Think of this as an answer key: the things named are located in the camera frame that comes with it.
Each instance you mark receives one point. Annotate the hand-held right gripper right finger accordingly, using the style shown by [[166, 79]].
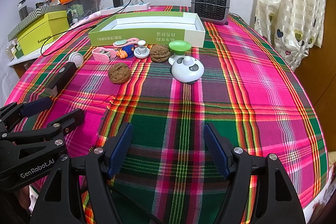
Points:
[[215, 150]]

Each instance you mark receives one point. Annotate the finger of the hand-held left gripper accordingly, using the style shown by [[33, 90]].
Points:
[[73, 117], [36, 107]]

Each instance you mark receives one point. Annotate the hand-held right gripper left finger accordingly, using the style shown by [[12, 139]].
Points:
[[119, 150]]

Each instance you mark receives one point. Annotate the black bike light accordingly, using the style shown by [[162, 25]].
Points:
[[64, 74]]

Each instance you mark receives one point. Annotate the brown walnut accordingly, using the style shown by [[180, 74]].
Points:
[[160, 54], [119, 74]]

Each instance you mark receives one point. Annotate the pink roller massager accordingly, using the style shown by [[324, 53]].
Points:
[[101, 57]]

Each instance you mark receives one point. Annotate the panda massager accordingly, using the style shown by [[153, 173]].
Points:
[[187, 70]]

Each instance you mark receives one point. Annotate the blue orange knitted toy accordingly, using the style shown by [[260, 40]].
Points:
[[127, 50]]

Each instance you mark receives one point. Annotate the pink looped massage tool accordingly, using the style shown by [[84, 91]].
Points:
[[119, 42]]

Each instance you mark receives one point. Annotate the green white cardboard box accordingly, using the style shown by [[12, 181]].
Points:
[[118, 35]]

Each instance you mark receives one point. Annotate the small white knob massager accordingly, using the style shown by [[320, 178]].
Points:
[[141, 52]]

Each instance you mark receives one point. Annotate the green mushroom massager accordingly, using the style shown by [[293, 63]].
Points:
[[179, 45]]

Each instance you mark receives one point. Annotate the pink green plaid tablecloth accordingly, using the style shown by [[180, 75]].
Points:
[[236, 108]]

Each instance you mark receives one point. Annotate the white side table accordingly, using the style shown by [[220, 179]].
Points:
[[23, 60]]

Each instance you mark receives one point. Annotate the yellow-green box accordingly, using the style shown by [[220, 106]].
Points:
[[44, 35]]

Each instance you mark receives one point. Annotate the green striped gift box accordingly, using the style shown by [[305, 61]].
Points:
[[34, 14]]

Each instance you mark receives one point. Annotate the glass jar with black lid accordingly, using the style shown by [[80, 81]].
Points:
[[23, 10]]

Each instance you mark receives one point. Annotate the white pink tube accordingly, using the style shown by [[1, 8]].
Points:
[[86, 18]]

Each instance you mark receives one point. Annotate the green mug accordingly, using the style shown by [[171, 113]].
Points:
[[76, 10]]

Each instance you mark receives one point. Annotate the white floral bedsheet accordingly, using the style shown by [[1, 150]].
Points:
[[323, 200]]

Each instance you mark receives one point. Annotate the white power strip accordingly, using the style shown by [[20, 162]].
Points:
[[136, 5]]

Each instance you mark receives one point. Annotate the brown wooden cabinet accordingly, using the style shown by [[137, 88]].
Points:
[[323, 69]]

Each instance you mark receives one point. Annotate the grey space heater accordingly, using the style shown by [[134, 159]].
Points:
[[210, 3]]

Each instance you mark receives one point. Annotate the cream heart print curtain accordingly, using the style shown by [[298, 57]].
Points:
[[288, 3]]

